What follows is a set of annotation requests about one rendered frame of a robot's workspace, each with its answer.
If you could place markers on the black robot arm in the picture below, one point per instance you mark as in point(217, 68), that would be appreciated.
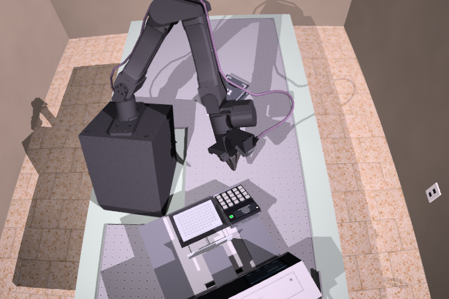
point(223, 113)

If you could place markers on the white microplate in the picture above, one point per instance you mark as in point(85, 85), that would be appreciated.
point(197, 220)

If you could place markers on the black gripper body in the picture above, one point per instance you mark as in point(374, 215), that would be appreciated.
point(224, 156)

